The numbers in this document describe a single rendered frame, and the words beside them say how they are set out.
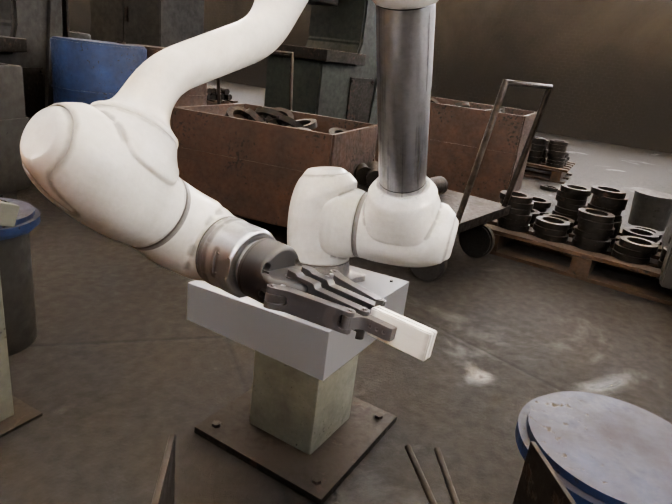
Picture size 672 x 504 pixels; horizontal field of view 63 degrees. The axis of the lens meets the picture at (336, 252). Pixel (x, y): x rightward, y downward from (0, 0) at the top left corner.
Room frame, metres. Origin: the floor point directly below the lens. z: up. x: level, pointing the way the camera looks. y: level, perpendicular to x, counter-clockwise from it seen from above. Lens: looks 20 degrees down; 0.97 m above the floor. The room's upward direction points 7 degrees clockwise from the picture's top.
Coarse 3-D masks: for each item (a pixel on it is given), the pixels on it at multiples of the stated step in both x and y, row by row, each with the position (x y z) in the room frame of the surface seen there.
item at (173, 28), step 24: (96, 0) 5.24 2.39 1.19; (120, 0) 5.14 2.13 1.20; (144, 0) 5.04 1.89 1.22; (168, 0) 5.07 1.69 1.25; (192, 0) 5.38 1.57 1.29; (96, 24) 5.24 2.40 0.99; (120, 24) 5.14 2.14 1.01; (144, 24) 5.04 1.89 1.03; (168, 24) 5.07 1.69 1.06; (192, 24) 5.38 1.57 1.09
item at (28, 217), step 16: (32, 208) 1.57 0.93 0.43; (16, 224) 1.45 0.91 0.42; (32, 224) 1.49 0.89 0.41; (0, 240) 1.41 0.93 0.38; (16, 240) 1.47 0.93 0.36; (0, 256) 1.42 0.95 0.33; (16, 256) 1.46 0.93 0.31; (0, 272) 1.42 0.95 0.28; (16, 272) 1.46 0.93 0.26; (32, 272) 1.55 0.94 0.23; (16, 288) 1.45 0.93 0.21; (32, 288) 1.53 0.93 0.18; (16, 304) 1.45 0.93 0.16; (32, 304) 1.52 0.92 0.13; (16, 320) 1.44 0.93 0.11; (32, 320) 1.51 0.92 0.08; (16, 336) 1.44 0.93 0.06; (32, 336) 1.50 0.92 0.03; (16, 352) 1.44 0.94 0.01
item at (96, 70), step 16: (64, 48) 3.47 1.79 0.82; (80, 48) 3.45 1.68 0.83; (96, 48) 3.47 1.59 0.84; (112, 48) 3.51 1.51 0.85; (128, 48) 3.59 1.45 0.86; (144, 48) 3.79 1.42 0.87; (64, 64) 3.47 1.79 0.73; (80, 64) 3.45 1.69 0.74; (96, 64) 3.47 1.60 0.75; (112, 64) 3.51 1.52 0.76; (128, 64) 3.59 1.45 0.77; (64, 80) 3.47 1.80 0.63; (80, 80) 3.45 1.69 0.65; (96, 80) 3.47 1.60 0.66; (112, 80) 3.51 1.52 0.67; (64, 96) 3.48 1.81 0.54; (80, 96) 3.45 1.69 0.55; (96, 96) 3.47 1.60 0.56; (112, 96) 3.51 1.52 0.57
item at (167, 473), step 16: (528, 464) 0.33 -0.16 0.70; (544, 464) 0.32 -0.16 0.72; (160, 480) 0.26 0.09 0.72; (528, 480) 0.33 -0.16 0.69; (544, 480) 0.31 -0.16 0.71; (560, 480) 0.30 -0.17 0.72; (160, 496) 0.25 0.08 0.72; (528, 496) 0.32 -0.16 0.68; (544, 496) 0.31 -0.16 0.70; (560, 496) 0.29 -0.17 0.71
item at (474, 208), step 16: (512, 80) 2.40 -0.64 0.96; (544, 96) 2.81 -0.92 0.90; (496, 112) 2.36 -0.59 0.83; (528, 144) 2.82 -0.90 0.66; (480, 160) 2.37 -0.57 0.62; (368, 176) 2.88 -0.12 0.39; (448, 192) 3.03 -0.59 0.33; (464, 192) 2.40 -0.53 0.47; (464, 208) 2.40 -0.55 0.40; (480, 208) 2.74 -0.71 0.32; (496, 208) 2.78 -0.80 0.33; (464, 224) 2.44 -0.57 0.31; (480, 224) 2.59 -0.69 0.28; (464, 240) 2.94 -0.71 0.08; (480, 240) 2.89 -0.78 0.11; (480, 256) 2.89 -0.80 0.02; (416, 272) 2.48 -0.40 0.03; (432, 272) 2.43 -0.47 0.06
